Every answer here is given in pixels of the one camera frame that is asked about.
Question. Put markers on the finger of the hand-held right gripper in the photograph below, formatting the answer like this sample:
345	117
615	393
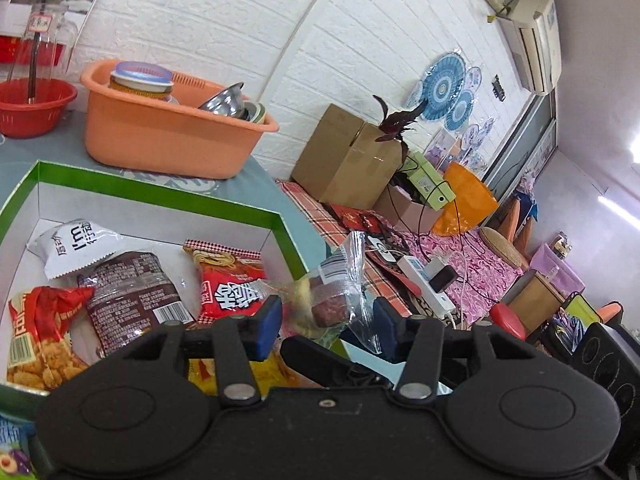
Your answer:
325	366

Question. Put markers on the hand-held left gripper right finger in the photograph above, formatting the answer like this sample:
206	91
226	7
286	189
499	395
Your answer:
387	327

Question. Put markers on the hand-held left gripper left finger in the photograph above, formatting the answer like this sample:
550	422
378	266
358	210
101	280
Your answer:
267	327

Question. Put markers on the yellow bread packet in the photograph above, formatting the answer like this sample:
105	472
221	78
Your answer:
267	376

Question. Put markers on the red noodle snack packet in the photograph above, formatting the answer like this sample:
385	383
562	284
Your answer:
225	285

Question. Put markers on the small clear cake packet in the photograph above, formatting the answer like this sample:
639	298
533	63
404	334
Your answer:
332	300

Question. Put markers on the clear brown cookie packet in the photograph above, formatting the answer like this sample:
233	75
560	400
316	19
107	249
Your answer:
130	295

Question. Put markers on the green cardboard box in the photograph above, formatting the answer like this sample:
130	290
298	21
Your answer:
150	210

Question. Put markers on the white snack packet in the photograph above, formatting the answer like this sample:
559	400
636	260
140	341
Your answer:
70	250

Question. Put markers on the red fried snack packet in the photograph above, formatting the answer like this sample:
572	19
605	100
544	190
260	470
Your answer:
40	340

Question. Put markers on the blue plum packet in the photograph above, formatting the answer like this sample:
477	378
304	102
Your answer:
12	452

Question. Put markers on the white power strip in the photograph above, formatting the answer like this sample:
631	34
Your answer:
425	280

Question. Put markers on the pink floral cloth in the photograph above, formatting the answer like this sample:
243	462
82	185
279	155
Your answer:
480	280

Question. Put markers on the red envelope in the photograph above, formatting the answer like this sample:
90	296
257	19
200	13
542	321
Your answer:
357	219

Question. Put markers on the pink cardboard box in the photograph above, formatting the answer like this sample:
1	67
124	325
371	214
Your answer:
405	210

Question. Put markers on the red checkered cloth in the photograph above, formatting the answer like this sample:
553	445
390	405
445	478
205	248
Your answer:
320	215

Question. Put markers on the woven round cushion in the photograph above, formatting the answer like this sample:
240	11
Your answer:
505	247

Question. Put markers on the orange plastic bag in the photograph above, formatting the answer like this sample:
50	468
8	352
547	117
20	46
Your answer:
465	200

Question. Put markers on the wooden box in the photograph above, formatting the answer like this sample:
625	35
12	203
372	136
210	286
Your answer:
535	297

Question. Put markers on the light green box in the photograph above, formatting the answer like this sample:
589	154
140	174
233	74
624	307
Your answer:
432	182

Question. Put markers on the brown cardboard box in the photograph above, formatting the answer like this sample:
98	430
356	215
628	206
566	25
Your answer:
340	160

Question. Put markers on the dark purple plant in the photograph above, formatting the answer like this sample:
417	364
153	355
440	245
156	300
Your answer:
395	120

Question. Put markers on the orange plastic basin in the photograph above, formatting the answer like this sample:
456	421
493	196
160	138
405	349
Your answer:
165	140

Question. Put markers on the white cup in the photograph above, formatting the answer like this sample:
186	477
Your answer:
257	112

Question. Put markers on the medium blue fan decoration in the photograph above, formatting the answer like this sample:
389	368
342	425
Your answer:
460	112

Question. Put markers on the steel bowl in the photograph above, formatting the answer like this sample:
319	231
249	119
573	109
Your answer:
222	100

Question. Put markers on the large blue fan decoration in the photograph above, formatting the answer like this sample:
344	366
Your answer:
442	85

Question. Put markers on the small blue fan decoration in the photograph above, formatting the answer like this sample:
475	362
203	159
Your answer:
474	82

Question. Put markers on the jar with purple lid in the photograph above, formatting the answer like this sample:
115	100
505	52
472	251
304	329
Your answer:
140	85

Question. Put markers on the red plastic basket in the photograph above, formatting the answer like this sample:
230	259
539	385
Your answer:
35	110

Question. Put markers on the air conditioner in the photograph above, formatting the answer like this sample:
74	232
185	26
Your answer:
532	35

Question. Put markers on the dark stirring stick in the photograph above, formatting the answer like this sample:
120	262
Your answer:
33	70

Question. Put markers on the glass pitcher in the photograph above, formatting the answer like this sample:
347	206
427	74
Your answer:
47	35

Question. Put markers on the white wall conduit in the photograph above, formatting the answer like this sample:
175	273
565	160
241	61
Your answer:
305	25

